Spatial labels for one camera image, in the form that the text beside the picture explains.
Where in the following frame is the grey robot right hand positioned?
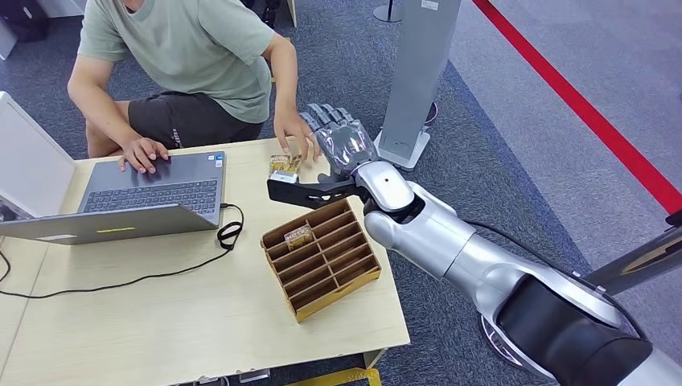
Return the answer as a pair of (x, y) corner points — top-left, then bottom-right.
(298, 102), (380, 181)

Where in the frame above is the person's right hand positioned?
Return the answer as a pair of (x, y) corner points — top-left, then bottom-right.
(117, 137), (171, 175)

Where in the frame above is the person's left hand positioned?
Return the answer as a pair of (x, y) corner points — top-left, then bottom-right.
(273, 108), (323, 163)

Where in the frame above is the person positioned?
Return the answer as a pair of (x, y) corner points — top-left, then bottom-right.
(67, 0), (323, 175)

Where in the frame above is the wooden slotted card holder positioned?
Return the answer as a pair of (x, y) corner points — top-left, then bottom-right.
(259, 198), (383, 324)

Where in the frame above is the grey laptop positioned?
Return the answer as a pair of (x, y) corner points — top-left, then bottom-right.
(0, 150), (228, 247)

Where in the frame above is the grey pillar stand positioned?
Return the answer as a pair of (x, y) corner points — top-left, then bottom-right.
(372, 0), (463, 173)

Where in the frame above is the white box partition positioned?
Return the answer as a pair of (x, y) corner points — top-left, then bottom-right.
(0, 91), (79, 220)

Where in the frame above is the black chair base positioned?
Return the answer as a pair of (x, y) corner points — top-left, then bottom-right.
(240, 0), (281, 31)

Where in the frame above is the round stanchion base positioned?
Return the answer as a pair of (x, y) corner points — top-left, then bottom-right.
(372, 0), (405, 24)

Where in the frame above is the red floor tape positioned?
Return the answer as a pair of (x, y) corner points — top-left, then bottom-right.
(470, 0), (682, 216)

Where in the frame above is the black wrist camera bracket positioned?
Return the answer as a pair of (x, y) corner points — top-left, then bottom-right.
(266, 170), (370, 211)

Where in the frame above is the black laptop power cable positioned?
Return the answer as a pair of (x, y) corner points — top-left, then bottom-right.
(0, 202), (245, 300)

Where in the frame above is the yellow metal table frame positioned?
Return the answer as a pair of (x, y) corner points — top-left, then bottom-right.
(286, 368), (383, 386)

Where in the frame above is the grey metal table bracket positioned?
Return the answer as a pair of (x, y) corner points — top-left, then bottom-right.
(194, 368), (271, 386)

